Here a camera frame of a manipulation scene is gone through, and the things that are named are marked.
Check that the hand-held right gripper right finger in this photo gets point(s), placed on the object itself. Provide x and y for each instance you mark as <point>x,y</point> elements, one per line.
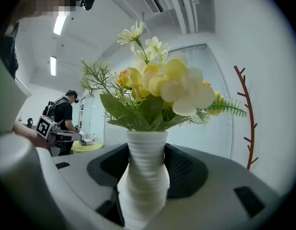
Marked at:
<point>210,210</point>

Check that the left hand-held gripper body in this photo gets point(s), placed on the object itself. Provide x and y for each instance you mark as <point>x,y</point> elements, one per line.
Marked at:
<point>45,127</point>

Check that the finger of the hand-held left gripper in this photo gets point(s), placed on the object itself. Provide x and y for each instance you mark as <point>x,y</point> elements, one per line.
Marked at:
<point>71,136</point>

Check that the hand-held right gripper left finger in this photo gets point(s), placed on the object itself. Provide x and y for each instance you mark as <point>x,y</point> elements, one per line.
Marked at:
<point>90,174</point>

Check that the yellow flowers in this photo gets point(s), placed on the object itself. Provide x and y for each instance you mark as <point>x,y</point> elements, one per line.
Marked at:
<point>147,171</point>

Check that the person's left forearm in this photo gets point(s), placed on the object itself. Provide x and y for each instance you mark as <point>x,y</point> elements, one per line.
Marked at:
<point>27,132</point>

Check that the white box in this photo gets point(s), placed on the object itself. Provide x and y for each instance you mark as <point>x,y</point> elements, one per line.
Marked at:
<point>86,142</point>

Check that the yellow-green round table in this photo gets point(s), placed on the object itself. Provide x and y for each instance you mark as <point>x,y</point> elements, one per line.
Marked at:
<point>86,148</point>

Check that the small clear bottle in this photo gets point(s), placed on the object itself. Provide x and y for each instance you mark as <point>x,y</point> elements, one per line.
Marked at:
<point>94,137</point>

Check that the white cabinet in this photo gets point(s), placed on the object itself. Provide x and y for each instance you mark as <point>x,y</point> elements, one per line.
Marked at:
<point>6,99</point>

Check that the long ceiling light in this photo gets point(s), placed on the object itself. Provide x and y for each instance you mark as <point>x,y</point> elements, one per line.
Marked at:
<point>60,23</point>
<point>53,66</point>

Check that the large white window blinds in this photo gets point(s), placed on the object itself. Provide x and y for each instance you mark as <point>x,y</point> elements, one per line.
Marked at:
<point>210,138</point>

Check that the red-brown branch coat rack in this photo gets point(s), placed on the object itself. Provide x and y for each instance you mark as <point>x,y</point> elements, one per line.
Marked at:
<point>249,118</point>

